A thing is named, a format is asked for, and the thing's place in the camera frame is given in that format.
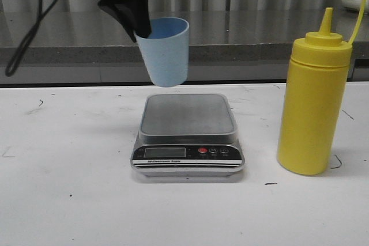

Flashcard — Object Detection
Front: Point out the light blue plastic cup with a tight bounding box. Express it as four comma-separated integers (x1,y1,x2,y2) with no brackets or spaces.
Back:
135,17,190,88

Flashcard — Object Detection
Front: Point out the yellow squeeze bottle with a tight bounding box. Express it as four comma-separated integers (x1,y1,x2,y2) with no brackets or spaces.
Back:
277,0,367,176

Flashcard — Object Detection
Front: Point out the silver digital kitchen scale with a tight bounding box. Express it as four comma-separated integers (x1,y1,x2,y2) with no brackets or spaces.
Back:
130,93,245,178

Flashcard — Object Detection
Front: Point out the grey steel counter shelf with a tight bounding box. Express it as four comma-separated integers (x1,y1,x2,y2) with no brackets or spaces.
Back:
0,9,369,84

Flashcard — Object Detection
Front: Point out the black cable loop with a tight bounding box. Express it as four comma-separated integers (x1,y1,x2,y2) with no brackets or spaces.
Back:
5,0,69,77

